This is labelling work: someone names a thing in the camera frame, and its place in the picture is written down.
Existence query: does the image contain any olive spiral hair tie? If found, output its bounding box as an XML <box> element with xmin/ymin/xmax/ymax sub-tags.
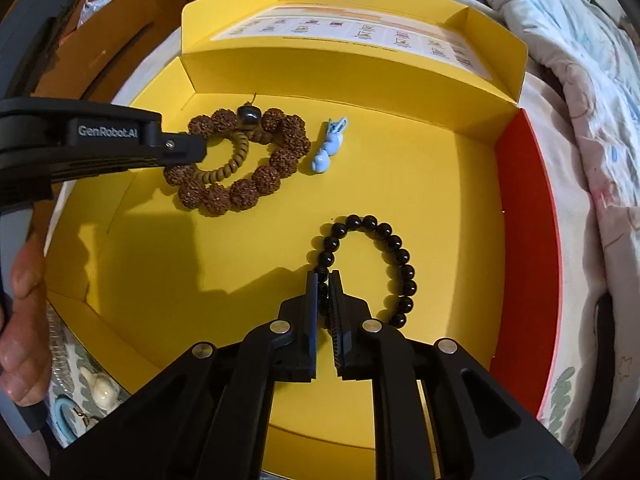
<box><xmin>193</xmin><ymin>129</ymin><xmax>252</xmax><ymax>186</ymax></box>

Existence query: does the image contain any black bead bracelet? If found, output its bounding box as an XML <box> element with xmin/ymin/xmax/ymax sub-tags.
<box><xmin>313</xmin><ymin>213</ymin><xmax>419</xmax><ymax>331</ymax></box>

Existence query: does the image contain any brown rudraksha bead bracelet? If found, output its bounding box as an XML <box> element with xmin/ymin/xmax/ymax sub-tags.
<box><xmin>162</xmin><ymin>106</ymin><xmax>313</xmax><ymax>218</ymax></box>

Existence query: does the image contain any light blue bunny clip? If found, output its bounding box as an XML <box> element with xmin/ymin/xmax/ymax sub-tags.
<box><xmin>310</xmin><ymin>117</ymin><xmax>348</xmax><ymax>174</ymax></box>

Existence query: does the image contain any white bunny figurine clip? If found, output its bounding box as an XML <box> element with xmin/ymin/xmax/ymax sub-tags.
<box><xmin>79</xmin><ymin>366</ymin><xmax>122</xmax><ymax>413</ymax></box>

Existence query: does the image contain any light blue bangle bracelet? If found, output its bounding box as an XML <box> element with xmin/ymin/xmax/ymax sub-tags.
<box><xmin>52</xmin><ymin>396</ymin><xmax>82</xmax><ymax>441</ymax></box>

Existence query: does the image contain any person's left hand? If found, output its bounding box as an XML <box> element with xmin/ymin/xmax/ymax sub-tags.
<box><xmin>1</xmin><ymin>232</ymin><xmax>51</xmax><ymax>406</ymax></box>

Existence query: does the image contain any wooden wardrobe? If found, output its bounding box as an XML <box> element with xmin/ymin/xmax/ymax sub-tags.
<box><xmin>32</xmin><ymin>0</ymin><xmax>192</xmax><ymax>103</ymax></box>

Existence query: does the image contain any white plastic bag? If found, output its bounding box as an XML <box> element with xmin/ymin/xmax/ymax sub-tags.
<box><xmin>77</xmin><ymin>0</ymin><xmax>114</xmax><ymax>28</ymax></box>

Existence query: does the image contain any leaf pattern bed cover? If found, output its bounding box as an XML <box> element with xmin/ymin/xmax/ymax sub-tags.
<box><xmin>46</xmin><ymin>0</ymin><xmax>605</xmax><ymax>448</ymax></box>

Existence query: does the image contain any yellow cardboard box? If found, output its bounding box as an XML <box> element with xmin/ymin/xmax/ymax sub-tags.
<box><xmin>43</xmin><ymin>0</ymin><xmax>564</xmax><ymax>480</ymax></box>

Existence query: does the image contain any pearl hair clip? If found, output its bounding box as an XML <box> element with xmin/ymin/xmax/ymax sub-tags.
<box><xmin>47</xmin><ymin>304</ymin><xmax>74</xmax><ymax>393</ymax></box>

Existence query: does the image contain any floral quilt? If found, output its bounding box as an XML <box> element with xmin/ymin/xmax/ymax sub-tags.
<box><xmin>240</xmin><ymin>0</ymin><xmax>640</xmax><ymax>311</ymax></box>

